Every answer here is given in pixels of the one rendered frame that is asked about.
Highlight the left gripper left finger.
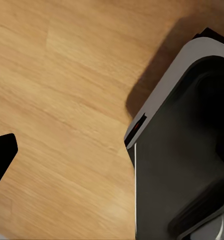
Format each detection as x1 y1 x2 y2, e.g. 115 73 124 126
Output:
0 133 18 180

